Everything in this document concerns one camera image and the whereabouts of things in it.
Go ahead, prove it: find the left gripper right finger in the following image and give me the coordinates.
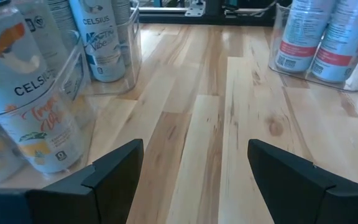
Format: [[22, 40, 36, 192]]
[[247, 138, 358, 224]]

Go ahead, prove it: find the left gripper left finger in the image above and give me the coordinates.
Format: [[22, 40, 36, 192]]
[[0, 138, 144, 224]]

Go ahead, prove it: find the Peach Vibe Celsius can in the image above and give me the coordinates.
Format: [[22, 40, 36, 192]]
[[310, 0, 358, 84], [274, 0, 336, 74]]

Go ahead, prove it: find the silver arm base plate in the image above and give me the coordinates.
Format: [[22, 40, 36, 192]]
[[184, 0, 206, 18]]

